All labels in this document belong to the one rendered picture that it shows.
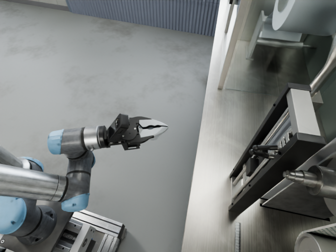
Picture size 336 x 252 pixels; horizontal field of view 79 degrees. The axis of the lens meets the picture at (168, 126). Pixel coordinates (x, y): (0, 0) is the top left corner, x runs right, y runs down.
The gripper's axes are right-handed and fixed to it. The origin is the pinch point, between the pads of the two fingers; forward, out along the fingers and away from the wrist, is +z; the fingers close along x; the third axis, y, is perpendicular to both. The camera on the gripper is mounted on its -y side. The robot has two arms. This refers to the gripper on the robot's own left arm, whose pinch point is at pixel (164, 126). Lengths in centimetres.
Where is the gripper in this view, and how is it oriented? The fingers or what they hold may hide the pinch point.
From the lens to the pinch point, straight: 64.5
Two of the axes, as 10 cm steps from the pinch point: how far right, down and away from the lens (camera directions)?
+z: 9.9, -1.2, 0.9
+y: -0.2, 4.7, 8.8
